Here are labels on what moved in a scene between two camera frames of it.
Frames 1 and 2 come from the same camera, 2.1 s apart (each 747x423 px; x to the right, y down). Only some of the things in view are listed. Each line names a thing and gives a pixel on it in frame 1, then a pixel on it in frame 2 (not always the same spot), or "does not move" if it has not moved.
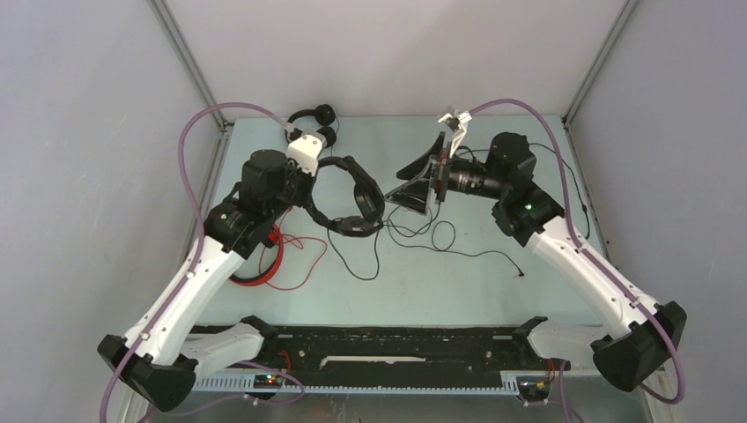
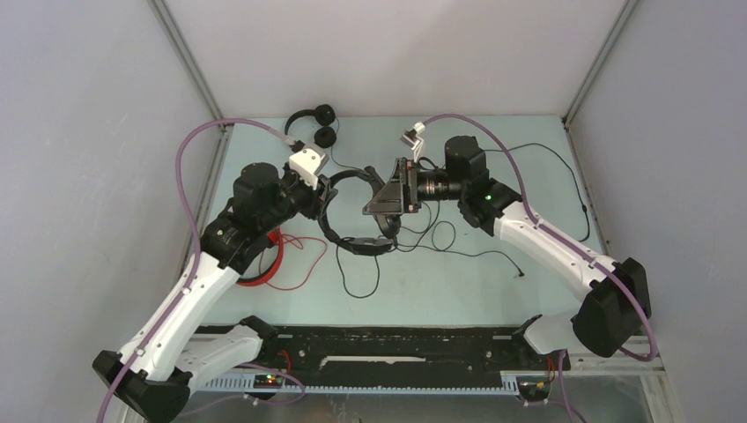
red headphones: (277, 238) does not move
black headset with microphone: (370, 200) → (351, 245)
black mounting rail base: (388, 359) does not move
